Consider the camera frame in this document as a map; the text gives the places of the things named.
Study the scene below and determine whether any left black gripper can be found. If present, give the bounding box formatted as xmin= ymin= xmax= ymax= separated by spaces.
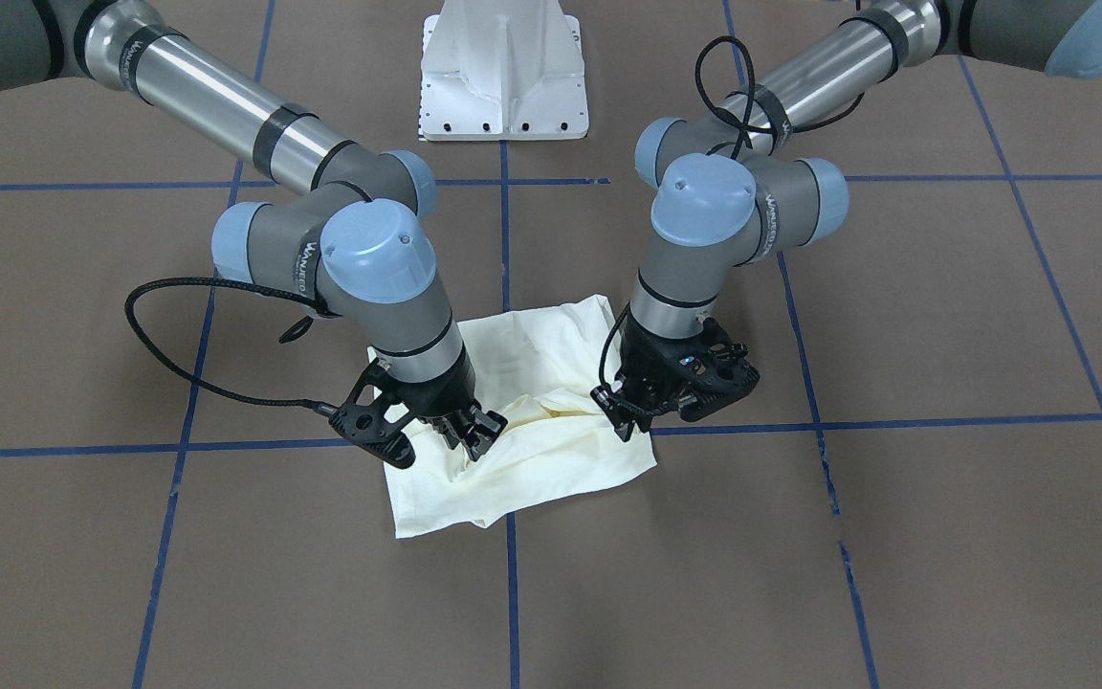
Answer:
xmin=591 ymin=381 xmax=656 ymax=442

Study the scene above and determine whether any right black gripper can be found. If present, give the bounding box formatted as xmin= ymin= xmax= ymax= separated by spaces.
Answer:
xmin=436 ymin=402 xmax=508 ymax=461

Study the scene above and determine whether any cream cat print t-shirt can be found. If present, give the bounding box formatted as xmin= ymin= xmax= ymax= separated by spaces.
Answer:
xmin=385 ymin=294 xmax=656 ymax=538

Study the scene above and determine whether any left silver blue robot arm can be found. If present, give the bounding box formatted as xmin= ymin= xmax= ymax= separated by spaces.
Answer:
xmin=591 ymin=1 xmax=1102 ymax=441

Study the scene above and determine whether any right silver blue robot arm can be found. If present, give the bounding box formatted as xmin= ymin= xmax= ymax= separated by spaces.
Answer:
xmin=0 ymin=1 xmax=507 ymax=469

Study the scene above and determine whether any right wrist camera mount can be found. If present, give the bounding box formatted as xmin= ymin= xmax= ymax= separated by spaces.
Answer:
xmin=328 ymin=359 xmax=415 ymax=470

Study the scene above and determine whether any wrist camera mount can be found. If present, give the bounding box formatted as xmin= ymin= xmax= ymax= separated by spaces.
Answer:
xmin=328 ymin=359 xmax=415 ymax=470
xmin=618 ymin=317 xmax=760 ymax=431

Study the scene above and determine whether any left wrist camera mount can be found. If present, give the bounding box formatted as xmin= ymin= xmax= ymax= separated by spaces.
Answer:
xmin=618 ymin=317 xmax=760 ymax=431

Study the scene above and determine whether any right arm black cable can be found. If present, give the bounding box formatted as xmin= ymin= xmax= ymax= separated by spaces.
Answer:
xmin=125 ymin=278 xmax=342 ymax=417

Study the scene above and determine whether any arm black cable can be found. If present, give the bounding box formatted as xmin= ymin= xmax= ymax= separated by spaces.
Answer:
xmin=125 ymin=278 xmax=342 ymax=417
xmin=694 ymin=36 xmax=868 ymax=159

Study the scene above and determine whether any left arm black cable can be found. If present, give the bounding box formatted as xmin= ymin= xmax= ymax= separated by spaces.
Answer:
xmin=694 ymin=36 xmax=868 ymax=159

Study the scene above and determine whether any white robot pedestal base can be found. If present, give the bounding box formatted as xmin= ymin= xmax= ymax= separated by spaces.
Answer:
xmin=417 ymin=1 xmax=590 ymax=143

